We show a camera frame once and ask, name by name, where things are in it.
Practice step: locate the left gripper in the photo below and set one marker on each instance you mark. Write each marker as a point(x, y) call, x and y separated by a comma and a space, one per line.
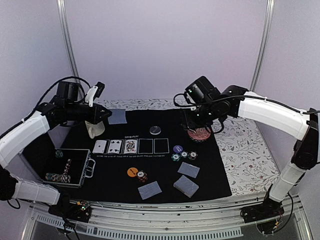
point(96, 117)

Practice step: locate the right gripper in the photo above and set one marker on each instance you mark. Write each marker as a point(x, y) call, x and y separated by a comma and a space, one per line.
point(188, 122)

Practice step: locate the blue green poker chip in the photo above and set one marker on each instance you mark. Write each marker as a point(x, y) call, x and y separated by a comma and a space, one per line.
point(193, 155)

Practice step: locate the purple small blind button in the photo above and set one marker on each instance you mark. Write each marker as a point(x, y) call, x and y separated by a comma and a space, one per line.
point(177, 149)

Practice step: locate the face up community card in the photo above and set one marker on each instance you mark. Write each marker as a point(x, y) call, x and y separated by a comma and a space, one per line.
point(99, 146)

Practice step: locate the blue fifty poker chip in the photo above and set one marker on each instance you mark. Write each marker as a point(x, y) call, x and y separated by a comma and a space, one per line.
point(184, 154)

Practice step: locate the black round dealer button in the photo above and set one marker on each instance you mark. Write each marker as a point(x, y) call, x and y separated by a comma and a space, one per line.
point(155, 130)

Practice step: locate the face down burn card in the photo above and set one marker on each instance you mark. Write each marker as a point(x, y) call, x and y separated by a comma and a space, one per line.
point(117, 117)

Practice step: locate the dealt cards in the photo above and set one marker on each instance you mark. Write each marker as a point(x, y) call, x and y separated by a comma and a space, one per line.
point(149, 190)
point(189, 170)

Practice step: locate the four of clubs card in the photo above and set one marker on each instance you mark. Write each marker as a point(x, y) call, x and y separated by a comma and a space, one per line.
point(115, 146)

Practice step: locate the queen face card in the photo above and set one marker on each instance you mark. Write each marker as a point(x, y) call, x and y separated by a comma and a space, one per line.
point(130, 146)

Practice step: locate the blue playing card deck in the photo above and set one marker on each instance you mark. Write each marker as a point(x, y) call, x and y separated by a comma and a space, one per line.
point(186, 186)

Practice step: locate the orange big blind button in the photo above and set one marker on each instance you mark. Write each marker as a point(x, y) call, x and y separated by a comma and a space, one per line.
point(132, 172)

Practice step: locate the red black chip stack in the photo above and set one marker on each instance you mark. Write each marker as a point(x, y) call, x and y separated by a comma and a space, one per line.
point(142, 176)

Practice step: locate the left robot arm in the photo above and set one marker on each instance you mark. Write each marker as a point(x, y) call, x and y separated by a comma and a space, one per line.
point(19, 136)

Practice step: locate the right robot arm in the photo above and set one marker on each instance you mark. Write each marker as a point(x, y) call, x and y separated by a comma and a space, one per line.
point(298, 123)

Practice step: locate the red patterned bowl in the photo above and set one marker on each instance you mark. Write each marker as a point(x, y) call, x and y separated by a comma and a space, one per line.
point(199, 135)

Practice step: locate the cream ceramic mug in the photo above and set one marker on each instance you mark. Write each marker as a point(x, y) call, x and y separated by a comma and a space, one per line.
point(95, 130)

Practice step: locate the upper poker chip row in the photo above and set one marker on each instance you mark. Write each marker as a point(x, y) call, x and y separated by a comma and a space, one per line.
point(58, 153)

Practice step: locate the poker chip row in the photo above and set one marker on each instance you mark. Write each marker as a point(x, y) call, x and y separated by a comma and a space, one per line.
point(58, 153)
point(58, 178)

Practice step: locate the aluminium poker chip case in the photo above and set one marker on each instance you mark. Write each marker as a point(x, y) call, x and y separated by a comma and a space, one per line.
point(75, 162)

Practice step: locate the lower poker chip row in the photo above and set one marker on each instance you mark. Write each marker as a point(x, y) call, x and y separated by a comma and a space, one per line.
point(58, 178)

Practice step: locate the floral patterned tablecloth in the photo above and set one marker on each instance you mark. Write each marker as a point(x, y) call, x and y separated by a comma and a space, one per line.
point(248, 163)

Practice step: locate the black poker felt mat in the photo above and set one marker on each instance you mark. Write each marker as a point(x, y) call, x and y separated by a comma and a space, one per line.
point(111, 183)

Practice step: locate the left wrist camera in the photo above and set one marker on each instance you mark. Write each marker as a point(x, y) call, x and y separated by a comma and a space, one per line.
point(93, 93)

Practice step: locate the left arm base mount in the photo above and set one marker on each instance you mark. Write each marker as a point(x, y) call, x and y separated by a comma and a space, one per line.
point(79, 211)

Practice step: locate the left aluminium frame post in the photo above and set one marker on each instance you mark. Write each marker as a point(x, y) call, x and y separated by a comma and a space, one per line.
point(62, 13)

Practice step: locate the aluminium frame post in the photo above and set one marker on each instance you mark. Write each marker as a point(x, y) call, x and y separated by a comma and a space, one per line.
point(62, 13)
point(270, 4)

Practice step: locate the right aluminium frame post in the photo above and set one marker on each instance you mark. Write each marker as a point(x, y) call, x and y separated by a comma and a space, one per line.
point(270, 4)

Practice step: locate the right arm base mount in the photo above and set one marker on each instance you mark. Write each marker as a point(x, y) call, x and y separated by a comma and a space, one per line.
point(267, 209)

